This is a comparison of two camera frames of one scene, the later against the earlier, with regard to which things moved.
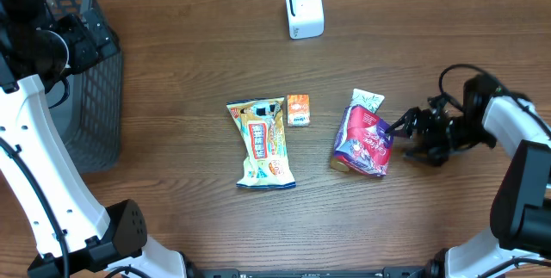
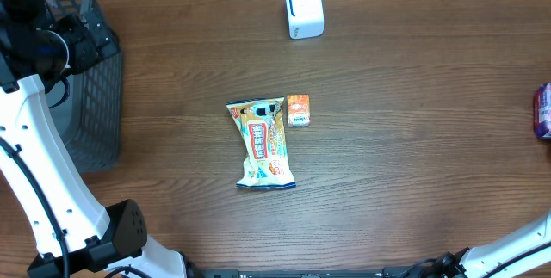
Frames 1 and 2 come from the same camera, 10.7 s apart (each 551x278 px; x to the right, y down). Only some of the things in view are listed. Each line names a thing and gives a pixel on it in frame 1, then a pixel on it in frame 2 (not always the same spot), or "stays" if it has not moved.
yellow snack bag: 260,125 stays
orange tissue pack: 298,110 stays
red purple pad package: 362,143 → 541,110
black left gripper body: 83,50 stays
